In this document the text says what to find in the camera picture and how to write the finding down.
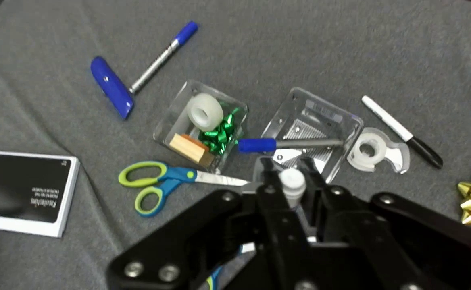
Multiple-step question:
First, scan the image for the silver pen with blue cap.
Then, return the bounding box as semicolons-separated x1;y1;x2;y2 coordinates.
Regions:
128;20;202;97

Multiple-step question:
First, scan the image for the clear plastic bowl with items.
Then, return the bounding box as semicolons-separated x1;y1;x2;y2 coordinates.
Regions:
151;78;251;176

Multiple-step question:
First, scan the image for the white marker with black cap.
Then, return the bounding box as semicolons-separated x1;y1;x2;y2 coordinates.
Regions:
360;94;446;171

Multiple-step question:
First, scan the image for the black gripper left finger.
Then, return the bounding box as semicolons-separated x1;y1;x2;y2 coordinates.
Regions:
106;157;330;290

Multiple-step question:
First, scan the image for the empty clear plastic bowl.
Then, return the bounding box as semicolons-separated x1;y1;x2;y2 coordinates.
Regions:
252;86;367;187

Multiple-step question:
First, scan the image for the small wooden block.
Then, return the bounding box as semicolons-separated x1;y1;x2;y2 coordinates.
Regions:
169;131;215;168

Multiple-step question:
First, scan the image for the gray marker with blue cap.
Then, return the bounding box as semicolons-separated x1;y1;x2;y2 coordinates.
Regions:
236;136;348;157

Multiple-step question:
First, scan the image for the black and white flat box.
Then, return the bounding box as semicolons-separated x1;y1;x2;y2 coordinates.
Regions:
0;149;83;240

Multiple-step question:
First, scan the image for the white tape roll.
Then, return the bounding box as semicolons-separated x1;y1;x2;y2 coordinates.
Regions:
186;91;227;132

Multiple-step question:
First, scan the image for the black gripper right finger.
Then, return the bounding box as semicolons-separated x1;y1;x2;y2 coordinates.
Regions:
299;157;471;290

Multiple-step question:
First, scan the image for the green gift bow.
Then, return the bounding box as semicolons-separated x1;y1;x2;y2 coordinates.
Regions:
198;105;244;158

